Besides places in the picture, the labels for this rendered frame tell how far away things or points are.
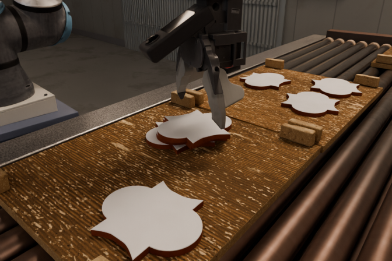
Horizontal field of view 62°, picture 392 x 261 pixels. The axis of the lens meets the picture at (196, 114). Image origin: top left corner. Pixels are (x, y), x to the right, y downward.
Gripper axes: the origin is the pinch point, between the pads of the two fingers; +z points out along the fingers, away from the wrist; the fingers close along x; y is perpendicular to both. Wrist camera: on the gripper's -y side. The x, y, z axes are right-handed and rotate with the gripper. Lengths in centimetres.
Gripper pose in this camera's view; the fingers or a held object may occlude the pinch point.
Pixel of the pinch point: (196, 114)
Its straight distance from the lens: 55.7
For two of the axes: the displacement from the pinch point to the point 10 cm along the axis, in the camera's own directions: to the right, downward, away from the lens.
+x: -4.6, -3.5, 8.2
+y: 8.9, -1.8, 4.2
